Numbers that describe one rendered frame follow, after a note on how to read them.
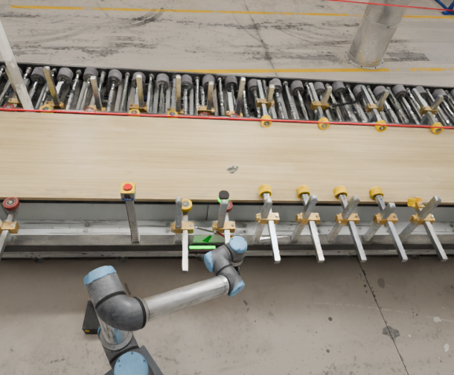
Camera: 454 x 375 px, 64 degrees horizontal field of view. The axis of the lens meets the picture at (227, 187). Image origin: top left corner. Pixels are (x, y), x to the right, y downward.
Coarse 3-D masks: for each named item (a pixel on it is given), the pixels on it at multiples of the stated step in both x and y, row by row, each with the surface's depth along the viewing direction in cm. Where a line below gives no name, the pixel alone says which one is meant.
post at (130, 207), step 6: (126, 204) 196; (132, 204) 194; (132, 210) 198; (132, 216) 202; (132, 222) 208; (132, 228) 212; (132, 234) 217; (138, 234) 224; (132, 240) 222; (138, 240) 223
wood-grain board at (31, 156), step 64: (0, 128) 244; (64, 128) 251; (128, 128) 258; (192, 128) 265; (256, 128) 273; (0, 192) 213; (64, 192) 218; (192, 192) 228; (256, 192) 234; (320, 192) 240; (384, 192) 246; (448, 192) 253
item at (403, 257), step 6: (378, 198) 234; (378, 204) 234; (384, 204) 232; (390, 222) 223; (390, 228) 220; (390, 234) 220; (396, 234) 218; (396, 240) 215; (396, 246) 214; (402, 246) 213; (402, 252) 210; (402, 258) 208
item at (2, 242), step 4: (12, 212) 211; (16, 212) 213; (8, 216) 209; (12, 216) 209; (8, 220) 207; (12, 220) 208; (4, 232) 202; (8, 232) 204; (4, 236) 201; (8, 236) 204; (0, 240) 199; (4, 240) 200; (0, 244) 198; (4, 244) 200; (0, 248) 196; (0, 252) 195; (0, 256) 195
